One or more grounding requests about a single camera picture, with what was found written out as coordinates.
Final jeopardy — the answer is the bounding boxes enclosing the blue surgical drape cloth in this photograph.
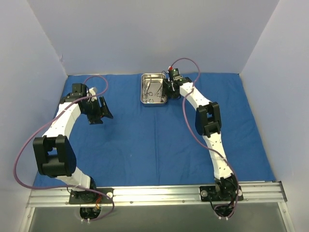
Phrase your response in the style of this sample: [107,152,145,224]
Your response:
[32,72,277,189]

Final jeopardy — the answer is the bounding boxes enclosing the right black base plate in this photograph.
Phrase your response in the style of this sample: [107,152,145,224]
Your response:
[199,184,237,202]

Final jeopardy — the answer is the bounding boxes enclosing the steel forceps left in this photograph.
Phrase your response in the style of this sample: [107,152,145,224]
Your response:
[142,76,152,103]

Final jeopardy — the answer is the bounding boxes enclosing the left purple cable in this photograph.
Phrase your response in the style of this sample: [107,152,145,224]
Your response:
[14,75,115,220]

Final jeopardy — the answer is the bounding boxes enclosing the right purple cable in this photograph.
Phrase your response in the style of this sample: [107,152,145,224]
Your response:
[169,58,239,217]

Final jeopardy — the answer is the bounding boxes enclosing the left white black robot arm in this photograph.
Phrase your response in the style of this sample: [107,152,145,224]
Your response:
[33,83,113,203]

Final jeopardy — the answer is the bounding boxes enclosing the steel forceps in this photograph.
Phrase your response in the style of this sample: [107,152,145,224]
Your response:
[154,81,163,98]
[142,76,152,103]

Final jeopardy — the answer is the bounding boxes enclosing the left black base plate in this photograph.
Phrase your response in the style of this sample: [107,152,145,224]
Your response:
[69,188,114,204]

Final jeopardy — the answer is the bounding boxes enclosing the purple cable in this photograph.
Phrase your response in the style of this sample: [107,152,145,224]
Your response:
[169,58,239,217]
[14,75,115,220]

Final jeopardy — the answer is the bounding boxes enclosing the steel forceps right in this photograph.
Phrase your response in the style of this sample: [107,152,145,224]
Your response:
[154,81,163,98]

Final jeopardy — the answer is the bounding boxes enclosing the aluminium front rail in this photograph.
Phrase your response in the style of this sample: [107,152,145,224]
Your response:
[27,182,287,207]

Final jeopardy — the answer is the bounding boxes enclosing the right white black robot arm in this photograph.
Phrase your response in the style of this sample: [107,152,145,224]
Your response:
[162,67,239,200]

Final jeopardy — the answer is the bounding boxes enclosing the stainless steel instrument tray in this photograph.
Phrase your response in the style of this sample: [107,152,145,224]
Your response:
[140,73,166,106]

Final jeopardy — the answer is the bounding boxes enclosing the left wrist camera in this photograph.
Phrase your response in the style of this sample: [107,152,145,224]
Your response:
[87,87,97,96]

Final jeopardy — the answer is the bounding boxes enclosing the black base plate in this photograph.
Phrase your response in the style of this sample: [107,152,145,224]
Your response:
[69,188,114,204]
[199,184,237,202]

